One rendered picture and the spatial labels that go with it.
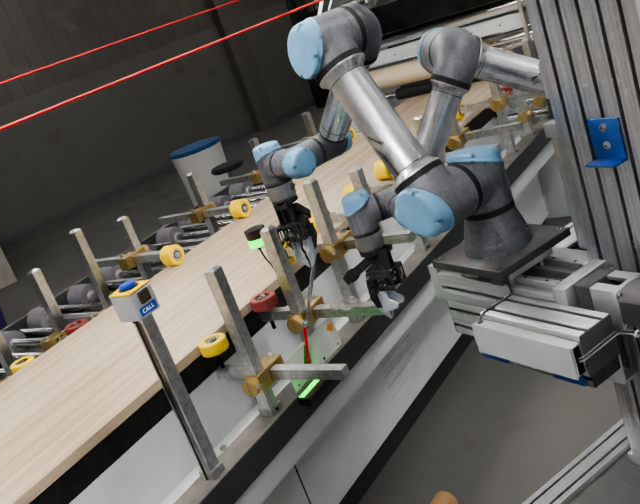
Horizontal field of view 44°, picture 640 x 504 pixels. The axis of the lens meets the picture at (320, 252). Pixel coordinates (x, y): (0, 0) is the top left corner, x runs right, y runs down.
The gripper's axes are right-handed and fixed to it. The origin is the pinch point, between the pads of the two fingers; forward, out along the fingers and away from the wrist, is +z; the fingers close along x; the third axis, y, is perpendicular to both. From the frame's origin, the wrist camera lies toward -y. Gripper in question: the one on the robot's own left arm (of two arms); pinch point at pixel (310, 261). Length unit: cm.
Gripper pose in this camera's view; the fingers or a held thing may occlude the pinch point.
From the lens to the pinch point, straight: 221.5
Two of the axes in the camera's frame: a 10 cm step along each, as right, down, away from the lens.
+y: -2.0, 3.8, -9.0
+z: 3.3, 9.0, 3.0
